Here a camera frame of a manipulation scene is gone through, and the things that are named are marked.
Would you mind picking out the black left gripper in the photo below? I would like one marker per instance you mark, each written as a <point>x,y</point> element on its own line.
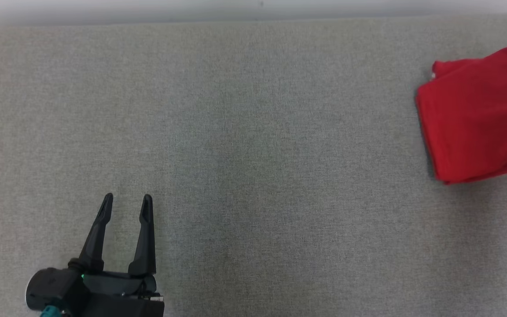
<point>121,304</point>

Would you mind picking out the red Bulls 23 jersey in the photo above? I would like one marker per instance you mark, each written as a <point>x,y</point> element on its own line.
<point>482,119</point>

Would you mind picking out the grey fabric sofa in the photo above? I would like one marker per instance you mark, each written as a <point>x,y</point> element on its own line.
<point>258,154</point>

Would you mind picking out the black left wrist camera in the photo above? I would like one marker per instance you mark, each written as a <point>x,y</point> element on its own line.
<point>51,286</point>

